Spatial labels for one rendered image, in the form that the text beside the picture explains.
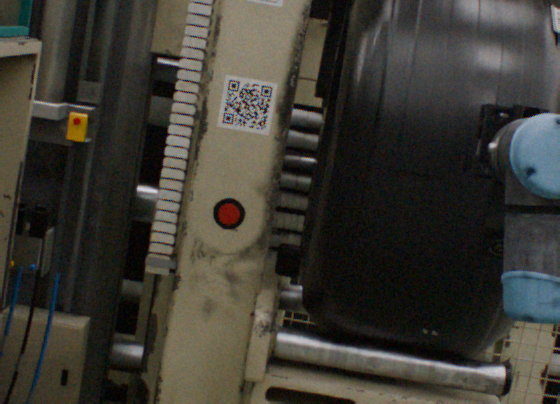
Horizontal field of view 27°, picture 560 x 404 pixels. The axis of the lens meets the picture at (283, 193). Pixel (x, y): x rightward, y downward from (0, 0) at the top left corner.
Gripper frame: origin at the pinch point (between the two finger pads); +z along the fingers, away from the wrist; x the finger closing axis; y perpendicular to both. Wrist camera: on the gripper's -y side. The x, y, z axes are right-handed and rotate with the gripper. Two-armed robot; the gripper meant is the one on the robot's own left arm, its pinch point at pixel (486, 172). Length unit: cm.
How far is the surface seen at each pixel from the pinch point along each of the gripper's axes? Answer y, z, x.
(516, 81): 12.3, 10.3, -3.4
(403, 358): -27.4, 24.3, 2.3
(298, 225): -14, 70, 19
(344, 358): -28.9, 24.1, 10.5
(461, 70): 12.4, 10.4, 3.8
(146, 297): -37, 110, 47
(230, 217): -12.6, 29.5, 30.0
